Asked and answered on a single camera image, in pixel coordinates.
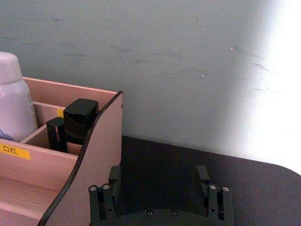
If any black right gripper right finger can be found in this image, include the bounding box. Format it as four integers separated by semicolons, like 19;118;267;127
195;165;234;222

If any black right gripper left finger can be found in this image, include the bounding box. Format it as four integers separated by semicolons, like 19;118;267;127
88;165;122;224

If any pale wooden organizer box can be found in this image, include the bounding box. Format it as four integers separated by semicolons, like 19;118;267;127
0;76;124;226

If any black table cloth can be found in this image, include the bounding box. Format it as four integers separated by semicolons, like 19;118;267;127
114;135;301;226

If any small black lipstick tube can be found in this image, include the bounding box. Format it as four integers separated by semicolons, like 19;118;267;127
46;117;67;153

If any yellow label with black print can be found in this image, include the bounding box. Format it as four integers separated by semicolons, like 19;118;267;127
0;143;32;161

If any white plastic bottle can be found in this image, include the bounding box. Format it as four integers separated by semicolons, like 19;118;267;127
0;51;39;142

